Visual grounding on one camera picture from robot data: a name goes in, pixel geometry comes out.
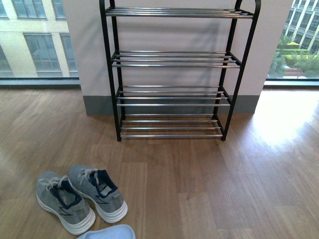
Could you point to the grey sneaker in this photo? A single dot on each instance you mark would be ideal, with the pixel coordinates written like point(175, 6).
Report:
point(96, 185)
point(55, 195)

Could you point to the light blue slipper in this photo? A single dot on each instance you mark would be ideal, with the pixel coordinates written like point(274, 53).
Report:
point(121, 231)

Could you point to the black metal shoe rack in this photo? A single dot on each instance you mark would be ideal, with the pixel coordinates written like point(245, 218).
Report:
point(177, 111)

